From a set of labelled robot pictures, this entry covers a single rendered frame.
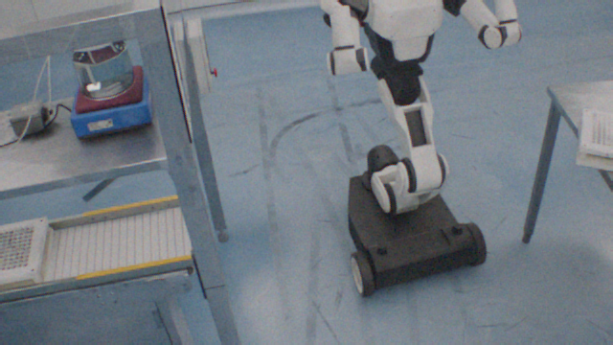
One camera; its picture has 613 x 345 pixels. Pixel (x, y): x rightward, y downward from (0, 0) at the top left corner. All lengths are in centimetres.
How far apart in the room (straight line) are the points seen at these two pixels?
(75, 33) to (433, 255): 182
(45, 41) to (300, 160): 231
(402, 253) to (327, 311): 41
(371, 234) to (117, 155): 150
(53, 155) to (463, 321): 179
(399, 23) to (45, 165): 129
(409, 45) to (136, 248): 119
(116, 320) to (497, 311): 157
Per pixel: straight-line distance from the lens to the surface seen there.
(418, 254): 260
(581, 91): 249
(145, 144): 148
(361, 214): 279
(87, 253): 191
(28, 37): 129
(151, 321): 202
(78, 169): 148
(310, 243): 291
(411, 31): 220
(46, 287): 183
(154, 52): 128
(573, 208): 324
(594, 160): 209
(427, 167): 233
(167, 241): 185
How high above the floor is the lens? 210
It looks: 40 degrees down
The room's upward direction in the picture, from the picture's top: 5 degrees counter-clockwise
